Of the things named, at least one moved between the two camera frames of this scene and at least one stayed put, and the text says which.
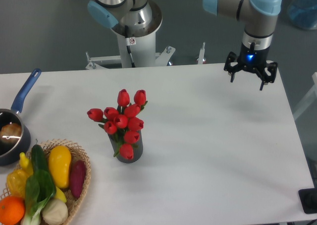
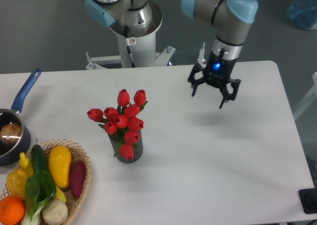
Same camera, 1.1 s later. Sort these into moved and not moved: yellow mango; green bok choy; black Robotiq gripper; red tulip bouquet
Moved: black Robotiq gripper
Not moved: yellow mango; green bok choy; red tulip bouquet
